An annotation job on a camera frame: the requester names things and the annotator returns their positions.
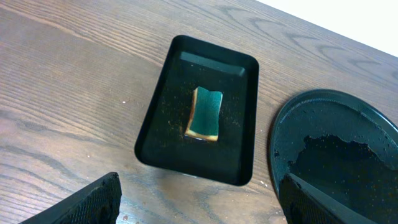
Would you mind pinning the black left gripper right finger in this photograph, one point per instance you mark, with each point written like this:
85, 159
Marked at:
303, 203

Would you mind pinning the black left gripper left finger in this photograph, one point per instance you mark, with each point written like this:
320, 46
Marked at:
97, 203

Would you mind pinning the yellow green scrub sponge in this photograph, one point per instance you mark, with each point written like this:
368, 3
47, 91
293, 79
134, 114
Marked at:
204, 117

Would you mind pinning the black round serving tray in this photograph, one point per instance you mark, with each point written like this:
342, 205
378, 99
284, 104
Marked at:
342, 146

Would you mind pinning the black rectangular water tray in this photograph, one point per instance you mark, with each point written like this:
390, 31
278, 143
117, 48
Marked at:
162, 142

